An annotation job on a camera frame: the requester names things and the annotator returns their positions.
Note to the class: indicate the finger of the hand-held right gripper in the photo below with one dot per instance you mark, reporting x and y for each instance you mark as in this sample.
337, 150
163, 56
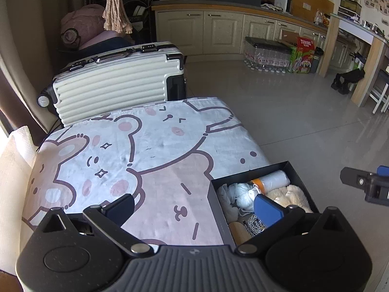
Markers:
383, 171
354, 176

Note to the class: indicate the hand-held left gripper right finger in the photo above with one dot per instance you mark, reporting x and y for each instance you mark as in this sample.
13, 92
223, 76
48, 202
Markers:
269, 210

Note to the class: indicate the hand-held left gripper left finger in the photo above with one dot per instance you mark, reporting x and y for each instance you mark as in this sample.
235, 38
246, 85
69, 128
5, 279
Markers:
121, 209

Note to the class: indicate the beige plush paw toy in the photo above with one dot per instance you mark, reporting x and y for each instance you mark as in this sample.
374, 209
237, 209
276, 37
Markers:
291, 196

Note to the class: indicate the white yarn ball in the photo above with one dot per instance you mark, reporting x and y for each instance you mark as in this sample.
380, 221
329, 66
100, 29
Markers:
246, 196

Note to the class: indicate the white plastic bag roll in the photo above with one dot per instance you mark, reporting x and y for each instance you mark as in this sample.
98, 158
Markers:
275, 179

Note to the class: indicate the wooden mini skateboard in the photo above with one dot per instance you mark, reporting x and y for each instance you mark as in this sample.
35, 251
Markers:
238, 232

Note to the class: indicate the black cardboard box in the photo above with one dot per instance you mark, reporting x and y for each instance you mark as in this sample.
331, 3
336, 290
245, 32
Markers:
224, 220

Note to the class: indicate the bear printed blanket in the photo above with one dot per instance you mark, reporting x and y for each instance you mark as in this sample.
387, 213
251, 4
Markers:
152, 146

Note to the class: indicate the white chair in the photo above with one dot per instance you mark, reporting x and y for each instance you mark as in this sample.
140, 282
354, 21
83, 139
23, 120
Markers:
380, 92

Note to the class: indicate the wooden desk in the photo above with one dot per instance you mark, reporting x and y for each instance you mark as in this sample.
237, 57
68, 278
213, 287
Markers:
366, 76

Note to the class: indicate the white foam sheet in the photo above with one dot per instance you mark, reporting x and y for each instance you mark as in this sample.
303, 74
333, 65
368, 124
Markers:
15, 188

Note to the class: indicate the dark trash bin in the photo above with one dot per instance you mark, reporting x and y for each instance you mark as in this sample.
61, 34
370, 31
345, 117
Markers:
316, 62

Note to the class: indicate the white ribbed suitcase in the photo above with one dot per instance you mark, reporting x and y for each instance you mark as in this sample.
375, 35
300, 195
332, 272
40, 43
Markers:
115, 88

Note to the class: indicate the green drink carton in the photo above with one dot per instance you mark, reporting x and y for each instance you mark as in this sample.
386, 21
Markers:
304, 59

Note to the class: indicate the brown cardboard box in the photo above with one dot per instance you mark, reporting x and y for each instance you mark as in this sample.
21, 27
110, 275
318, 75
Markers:
7, 281

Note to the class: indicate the brown curtain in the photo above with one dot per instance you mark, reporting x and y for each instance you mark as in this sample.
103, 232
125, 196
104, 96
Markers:
18, 103

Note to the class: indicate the pack of water bottles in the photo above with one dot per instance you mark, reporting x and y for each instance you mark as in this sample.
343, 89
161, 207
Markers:
267, 56

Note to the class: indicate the brown cardboard piece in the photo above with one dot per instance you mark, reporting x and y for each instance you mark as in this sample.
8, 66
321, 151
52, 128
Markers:
288, 38

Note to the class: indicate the bottles on counter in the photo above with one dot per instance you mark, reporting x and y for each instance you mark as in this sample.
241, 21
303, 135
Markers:
319, 16

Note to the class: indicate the dark blue bag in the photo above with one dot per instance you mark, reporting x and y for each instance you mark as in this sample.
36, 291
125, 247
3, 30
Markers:
103, 44

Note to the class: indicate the glass tank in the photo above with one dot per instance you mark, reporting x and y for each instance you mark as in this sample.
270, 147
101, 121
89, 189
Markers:
349, 5

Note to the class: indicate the cream kitchen cabinets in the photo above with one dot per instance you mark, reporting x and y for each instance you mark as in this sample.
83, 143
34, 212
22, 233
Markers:
225, 33

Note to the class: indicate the white cloth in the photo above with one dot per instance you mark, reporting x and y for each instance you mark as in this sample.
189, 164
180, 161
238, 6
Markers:
272, 6

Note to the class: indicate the pink bag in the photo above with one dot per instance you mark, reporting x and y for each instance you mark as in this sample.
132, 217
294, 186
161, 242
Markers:
82, 18

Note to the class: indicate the black storage rack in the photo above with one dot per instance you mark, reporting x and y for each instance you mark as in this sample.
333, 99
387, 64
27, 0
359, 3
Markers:
141, 0

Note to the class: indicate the wall socket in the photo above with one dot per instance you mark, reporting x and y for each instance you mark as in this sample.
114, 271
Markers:
307, 6

